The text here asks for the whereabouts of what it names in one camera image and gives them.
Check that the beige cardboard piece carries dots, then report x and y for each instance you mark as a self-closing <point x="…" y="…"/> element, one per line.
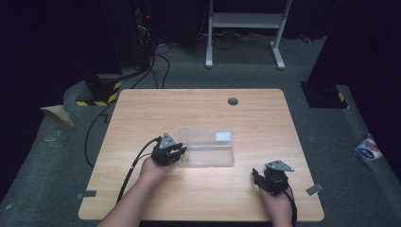
<point x="58" y="115"/>

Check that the person's left hand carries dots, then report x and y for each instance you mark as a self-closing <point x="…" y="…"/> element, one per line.
<point x="154" y="170"/>

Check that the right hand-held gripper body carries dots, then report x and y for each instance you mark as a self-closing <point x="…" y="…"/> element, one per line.
<point x="276" y="178"/>

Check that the dark equipment rack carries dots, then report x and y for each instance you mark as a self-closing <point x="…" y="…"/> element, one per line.
<point x="143" y="34"/>

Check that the clear plastic bag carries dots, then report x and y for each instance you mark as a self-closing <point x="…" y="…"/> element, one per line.
<point x="208" y="148"/>

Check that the white metal stand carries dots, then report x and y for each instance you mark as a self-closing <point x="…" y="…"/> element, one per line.
<point x="246" y="20"/>

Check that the small red object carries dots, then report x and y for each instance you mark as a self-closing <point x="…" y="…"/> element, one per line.
<point x="305" y="38"/>

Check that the black yellow striped stand base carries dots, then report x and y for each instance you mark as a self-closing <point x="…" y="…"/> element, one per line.
<point x="324" y="96"/>
<point x="102" y="91"/>

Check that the grey tape strip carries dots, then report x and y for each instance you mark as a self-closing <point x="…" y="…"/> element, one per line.
<point x="86" y="195"/>
<point x="314" y="189"/>

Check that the white blue packet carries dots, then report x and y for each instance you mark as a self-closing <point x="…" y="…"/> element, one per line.
<point x="368" y="150"/>

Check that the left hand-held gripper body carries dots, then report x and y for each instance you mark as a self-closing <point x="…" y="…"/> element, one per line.
<point x="164" y="153"/>

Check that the person's right hand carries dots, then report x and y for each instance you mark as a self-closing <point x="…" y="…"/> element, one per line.
<point x="277" y="208"/>

